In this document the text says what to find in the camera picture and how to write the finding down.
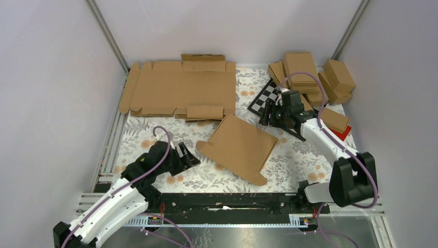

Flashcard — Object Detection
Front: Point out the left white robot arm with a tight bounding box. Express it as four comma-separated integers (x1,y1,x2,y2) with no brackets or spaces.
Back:
53,141,200,247

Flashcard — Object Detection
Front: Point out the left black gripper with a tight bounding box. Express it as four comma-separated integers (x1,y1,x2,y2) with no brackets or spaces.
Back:
156,142,200,176

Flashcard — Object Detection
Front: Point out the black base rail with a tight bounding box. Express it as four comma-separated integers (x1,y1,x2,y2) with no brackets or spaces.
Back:
146,193,330,226

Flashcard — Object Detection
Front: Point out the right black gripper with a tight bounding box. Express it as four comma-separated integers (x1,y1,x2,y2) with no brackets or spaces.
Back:
258,101,290,129

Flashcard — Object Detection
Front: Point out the floral patterned table mat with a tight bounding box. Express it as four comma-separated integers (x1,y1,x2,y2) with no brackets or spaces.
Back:
109,68,368,194

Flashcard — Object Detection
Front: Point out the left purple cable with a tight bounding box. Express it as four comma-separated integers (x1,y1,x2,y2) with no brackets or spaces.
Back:
59,126,194,248

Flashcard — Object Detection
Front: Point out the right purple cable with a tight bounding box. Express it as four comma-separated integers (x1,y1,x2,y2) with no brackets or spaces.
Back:
277,72,380,248

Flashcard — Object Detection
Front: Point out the stack of flat cardboard sheets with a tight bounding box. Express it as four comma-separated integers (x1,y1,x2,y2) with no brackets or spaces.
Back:
119,54,237,122

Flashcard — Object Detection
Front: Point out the leaning folded cardboard box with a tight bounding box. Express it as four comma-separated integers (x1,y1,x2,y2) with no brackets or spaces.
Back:
268,61,286,86

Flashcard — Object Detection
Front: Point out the folded box on red box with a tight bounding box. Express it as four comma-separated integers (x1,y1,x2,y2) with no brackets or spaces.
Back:
321,108,350,133

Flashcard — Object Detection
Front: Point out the cardboard box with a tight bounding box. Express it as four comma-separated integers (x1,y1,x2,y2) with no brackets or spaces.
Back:
323,59,356,92
283,52,318,87
196,114,278,186
268,61,286,86
318,72,352,105
292,82,329,106

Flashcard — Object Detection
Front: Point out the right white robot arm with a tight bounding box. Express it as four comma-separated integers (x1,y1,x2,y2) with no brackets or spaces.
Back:
259,90,378,213

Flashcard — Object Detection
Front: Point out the folded box on checkerboard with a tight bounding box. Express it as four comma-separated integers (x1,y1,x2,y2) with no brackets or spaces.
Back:
300,94,313,111

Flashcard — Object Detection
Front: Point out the purple cable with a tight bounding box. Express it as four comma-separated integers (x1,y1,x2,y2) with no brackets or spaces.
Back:
59,126,194,248
277,72,380,248

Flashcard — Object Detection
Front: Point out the black white checkerboard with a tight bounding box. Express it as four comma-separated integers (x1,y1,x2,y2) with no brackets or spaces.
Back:
247,79,278,117

